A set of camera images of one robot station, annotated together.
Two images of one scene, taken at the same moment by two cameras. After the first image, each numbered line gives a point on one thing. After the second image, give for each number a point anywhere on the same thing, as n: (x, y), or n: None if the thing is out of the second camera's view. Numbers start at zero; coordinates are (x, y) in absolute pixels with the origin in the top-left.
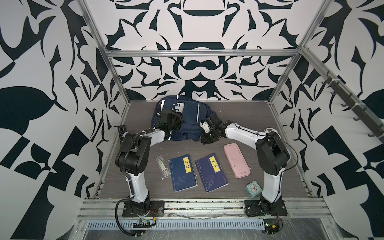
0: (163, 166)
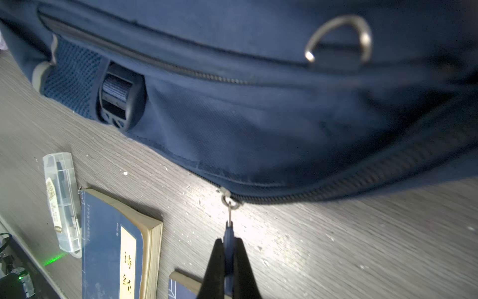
0: (61, 175)
